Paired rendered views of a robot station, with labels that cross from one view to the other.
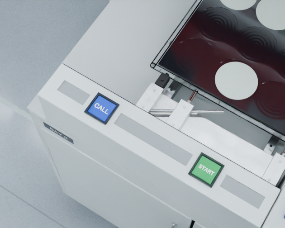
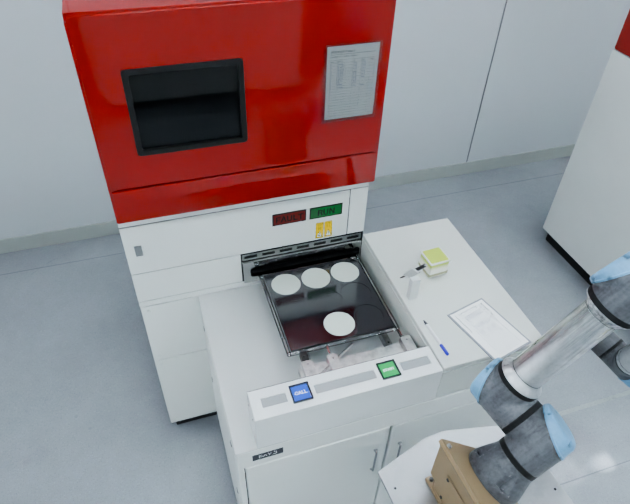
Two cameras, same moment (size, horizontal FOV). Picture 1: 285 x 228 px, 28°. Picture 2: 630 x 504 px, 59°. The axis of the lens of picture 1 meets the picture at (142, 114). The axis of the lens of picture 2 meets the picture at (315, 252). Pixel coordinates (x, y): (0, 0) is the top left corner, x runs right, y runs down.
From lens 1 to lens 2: 0.77 m
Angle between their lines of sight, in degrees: 37
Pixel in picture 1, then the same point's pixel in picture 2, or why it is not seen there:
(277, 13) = (317, 277)
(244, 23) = (308, 295)
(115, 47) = (246, 371)
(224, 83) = (335, 329)
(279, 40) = (333, 288)
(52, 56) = (129, 478)
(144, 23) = (246, 345)
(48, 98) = (264, 417)
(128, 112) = (316, 381)
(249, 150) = (385, 351)
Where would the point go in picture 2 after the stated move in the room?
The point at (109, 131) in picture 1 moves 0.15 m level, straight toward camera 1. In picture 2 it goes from (319, 399) to (369, 426)
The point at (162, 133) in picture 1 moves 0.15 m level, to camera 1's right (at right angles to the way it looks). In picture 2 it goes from (346, 374) to (377, 342)
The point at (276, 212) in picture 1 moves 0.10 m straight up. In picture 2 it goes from (440, 356) to (447, 334)
